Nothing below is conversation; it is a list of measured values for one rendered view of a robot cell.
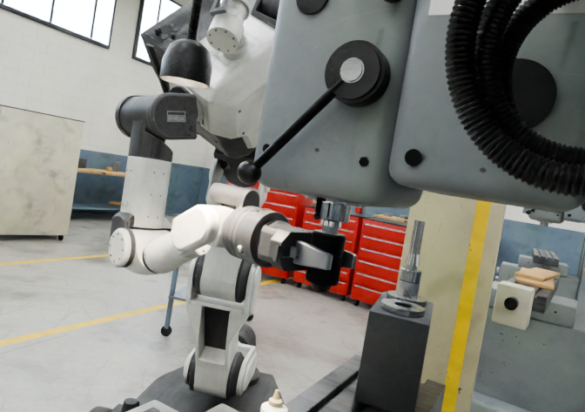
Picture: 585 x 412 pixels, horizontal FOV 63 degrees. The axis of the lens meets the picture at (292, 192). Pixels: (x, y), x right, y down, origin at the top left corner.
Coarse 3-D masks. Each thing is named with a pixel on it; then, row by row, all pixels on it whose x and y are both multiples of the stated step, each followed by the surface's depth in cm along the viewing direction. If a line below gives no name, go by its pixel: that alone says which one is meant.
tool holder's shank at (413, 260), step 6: (414, 222) 109; (420, 222) 108; (414, 228) 108; (420, 228) 108; (414, 234) 108; (420, 234) 108; (414, 240) 108; (420, 240) 108; (414, 246) 108; (420, 246) 108; (414, 252) 108; (408, 258) 109; (414, 258) 108; (408, 264) 108; (414, 264) 108
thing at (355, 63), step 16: (352, 48) 53; (368, 48) 52; (336, 64) 53; (352, 64) 52; (368, 64) 52; (384, 64) 51; (336, 80) 53; (352, 80) 52; (368, 80) 51; (384, 80) 52; (336, 96) 54; (352, 96) 52; (368, 96) 52; (304, 112) 55; (288, 128) 56; (272, 144) 57; (256, 160) 58; (240, 176) 58; (256, 176) 58
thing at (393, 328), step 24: (384, 312) 97; (408, 312) 96; (432, 312) 105; (384, 336) 95; (408, 336) 94; (360, 360) 97; (384, 360) 95; (408, 360) 94; (360, 384) 96; (384, 384) 95; (408, 384) 94; (384, 408) 95; (408, 408) 93
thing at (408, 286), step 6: (402, 276) 108; (408, 276) 107; (414, 276) 107; (420, 276) 108; (402, 282) 108; (408, 282) 107; (414, 282) 107; (402, 288) 108; (408, 288) 107; (414, 288) 107; (402, 294) 108; (408, 294) 107; (414, 294) 107
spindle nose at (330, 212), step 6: (324, 204) 65; (330, 204) 64; (324, 210) 65; (330, 210) 64; (336, 210) 64; (342, 210) 65; (348, 210) 65; (324, 216) 65; (330, 216) 64; (336, 216) 64; (342, 216) 65; (348, 216) 66; (342, 222) 65
